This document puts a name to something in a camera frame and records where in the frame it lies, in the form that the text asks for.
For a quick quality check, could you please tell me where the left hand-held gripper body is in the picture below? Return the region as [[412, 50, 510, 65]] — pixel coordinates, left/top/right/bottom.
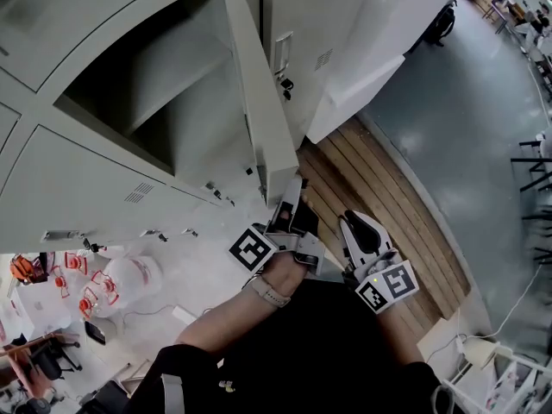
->
[[228, 225, 327, 278]]

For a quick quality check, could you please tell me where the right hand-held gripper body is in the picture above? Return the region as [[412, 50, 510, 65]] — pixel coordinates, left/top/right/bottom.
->
[[342, 247, 422, 317]]

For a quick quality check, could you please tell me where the white metal locker cabinet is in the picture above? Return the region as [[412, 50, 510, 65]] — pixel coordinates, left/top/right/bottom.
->
[[0, 0, 359, 254]]

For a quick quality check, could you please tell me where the person's left forearm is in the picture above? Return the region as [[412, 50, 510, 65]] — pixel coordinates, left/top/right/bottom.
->
[[174, 252, 305, 358]]

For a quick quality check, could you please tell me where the person's right forearm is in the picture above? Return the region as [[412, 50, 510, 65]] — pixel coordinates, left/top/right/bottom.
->
[[373, 306, 428, 367]]

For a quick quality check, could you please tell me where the beige wristwatch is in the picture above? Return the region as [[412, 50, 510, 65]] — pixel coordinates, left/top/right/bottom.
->
[[244, 275, 291, 310]]

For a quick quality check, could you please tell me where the wooden plank platform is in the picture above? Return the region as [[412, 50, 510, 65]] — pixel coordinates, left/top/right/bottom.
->
[[296, 116, 472, 334]]

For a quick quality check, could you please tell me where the white power adapter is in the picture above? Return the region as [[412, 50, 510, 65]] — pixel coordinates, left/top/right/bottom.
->
[[171, 304, 198, 325]]

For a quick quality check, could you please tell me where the person's black shirt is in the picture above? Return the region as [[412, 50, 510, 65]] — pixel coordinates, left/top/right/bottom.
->
[[137, 280, 448, 414]]

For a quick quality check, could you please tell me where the black tablet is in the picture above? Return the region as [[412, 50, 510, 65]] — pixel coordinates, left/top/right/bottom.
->
[[84, 319, 108, 347]]

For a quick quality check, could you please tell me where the white foam partition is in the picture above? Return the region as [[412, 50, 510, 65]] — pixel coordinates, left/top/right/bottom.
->
[[304, 0, 458, 144]]

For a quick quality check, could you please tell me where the black backpack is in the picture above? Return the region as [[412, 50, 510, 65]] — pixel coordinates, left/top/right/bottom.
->
[[424, 4, 457, 47]]

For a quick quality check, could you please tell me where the orange tool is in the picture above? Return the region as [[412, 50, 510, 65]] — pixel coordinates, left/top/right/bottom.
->
[[9, 254, 36, 283]]

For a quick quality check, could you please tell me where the black office chair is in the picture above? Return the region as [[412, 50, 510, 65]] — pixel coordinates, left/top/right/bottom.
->
[[23, 336, 83, 382]]

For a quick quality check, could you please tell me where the white power cable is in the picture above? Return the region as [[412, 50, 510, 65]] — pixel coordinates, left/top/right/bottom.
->
[[455, 264, 545, 341]]

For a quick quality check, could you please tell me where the white wire rack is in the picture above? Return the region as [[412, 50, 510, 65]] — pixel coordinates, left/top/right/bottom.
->
[[442, 351, 552, 414]]

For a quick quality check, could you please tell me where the grey shoulder strap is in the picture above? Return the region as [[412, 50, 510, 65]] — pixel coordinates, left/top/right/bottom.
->
[[160, 372, 187, 414]]

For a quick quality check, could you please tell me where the black metal frame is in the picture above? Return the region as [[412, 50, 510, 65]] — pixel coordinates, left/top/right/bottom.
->
[[511, 138, 552, 267]]

